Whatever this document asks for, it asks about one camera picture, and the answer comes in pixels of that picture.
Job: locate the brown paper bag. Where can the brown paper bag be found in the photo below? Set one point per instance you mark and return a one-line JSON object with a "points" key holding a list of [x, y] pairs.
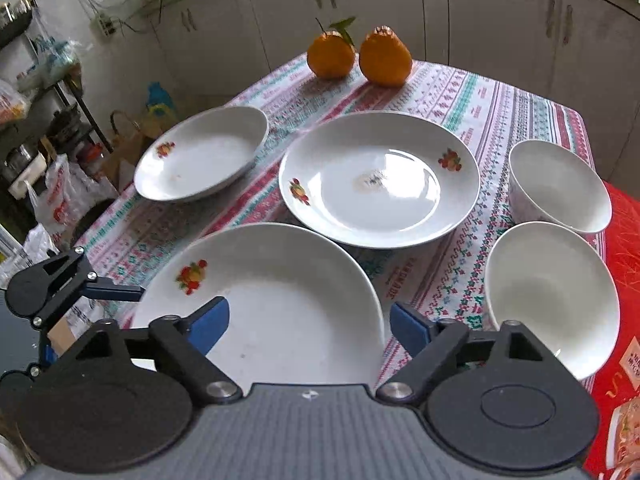
{"points": [[131, 150]]}

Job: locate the white ceramic bowl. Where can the white ceramic bowl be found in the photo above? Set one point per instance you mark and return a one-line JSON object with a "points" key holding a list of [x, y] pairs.
{"points": [[545, 290], [560, 185]]}

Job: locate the red printed gift box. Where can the red printed gift box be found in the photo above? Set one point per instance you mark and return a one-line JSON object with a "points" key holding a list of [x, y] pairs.
{"points": [[625, 260]]}

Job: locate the orange with green leaf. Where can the orange with green leaf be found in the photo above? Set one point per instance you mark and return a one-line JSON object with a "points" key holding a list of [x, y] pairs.
{"points": [[330, 57]]}

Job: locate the black metal shelf rack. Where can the black metal shelf rack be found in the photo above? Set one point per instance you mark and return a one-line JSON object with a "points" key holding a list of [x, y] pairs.
{"points": [[65, 105]]}

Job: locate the patterned red green tablecloth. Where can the patterned red green tablecloth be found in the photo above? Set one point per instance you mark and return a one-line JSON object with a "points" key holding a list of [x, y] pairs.
{"points": [[450, 280]]}

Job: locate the orange citrus fruit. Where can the orange citrus fruit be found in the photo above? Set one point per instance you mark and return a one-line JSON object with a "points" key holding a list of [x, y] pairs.
{"points": [[385, 57]]}

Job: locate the white power strip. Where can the white power strip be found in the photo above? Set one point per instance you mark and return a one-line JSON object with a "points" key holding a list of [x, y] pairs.
{"points": [[106, 26]]}

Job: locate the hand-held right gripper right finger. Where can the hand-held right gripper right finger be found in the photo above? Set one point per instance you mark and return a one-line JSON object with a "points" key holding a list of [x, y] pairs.
{"points": [[407, 327]]}

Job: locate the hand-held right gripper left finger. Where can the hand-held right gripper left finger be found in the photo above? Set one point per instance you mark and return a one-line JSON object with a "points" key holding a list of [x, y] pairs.
{"points": [[212, 322]]}

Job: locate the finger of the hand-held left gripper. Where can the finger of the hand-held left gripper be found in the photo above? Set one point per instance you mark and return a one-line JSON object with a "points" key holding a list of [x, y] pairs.
{"points": [[115, 292], [50, 355]]}

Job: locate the large white fruit-print plate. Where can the large white fruit-print plate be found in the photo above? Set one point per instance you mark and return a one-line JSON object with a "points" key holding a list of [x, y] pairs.
{"points": [[380, 185]]}

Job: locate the white red plastic bag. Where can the white red plastic bag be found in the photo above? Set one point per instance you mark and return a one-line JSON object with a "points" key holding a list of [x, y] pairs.
{"points": [[65, 195]]}

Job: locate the white kitchen cabinet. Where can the white kitchen cabinet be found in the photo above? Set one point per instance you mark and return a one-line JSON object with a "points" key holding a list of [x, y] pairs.
{"points": [[400, 10]]}

